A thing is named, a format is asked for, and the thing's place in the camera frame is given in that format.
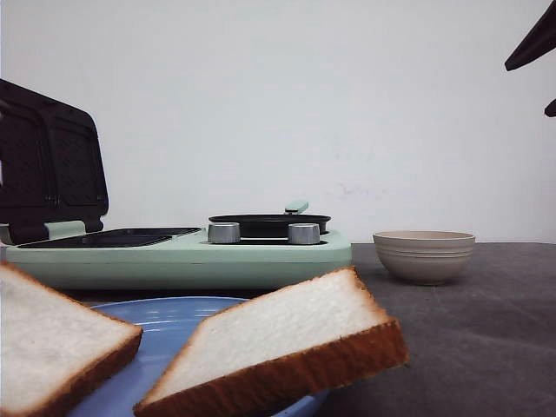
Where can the breakfast maker hinged lid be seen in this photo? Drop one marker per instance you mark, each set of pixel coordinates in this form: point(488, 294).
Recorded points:
point(51, 166)

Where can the beige ribbed bowl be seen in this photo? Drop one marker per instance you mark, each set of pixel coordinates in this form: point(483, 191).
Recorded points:
point(424, 257)

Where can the left silver control knob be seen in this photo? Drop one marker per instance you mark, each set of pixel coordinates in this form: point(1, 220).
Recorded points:
point(224, 232)

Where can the right silver control knob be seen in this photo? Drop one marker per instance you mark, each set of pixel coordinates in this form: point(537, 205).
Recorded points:
point(304, 234)

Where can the mint green breakfast maker base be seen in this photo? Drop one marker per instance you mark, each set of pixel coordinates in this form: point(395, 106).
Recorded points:
point(170, 258)

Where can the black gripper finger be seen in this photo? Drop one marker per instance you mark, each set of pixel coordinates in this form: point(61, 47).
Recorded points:
point(550, 109)
point(538, 41)

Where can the white bread slice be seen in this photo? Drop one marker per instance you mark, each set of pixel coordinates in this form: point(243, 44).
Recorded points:
point(323, 333)
point(55, 351)

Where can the blue plate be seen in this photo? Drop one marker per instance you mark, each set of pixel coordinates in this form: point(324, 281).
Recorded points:
point(166, 324)

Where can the silver control knob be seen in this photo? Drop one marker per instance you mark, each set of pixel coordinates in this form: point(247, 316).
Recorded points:
point(224, 232)
point(304, 234)

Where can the black frying pan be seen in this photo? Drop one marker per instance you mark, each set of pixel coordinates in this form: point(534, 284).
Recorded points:
point(274, 225)

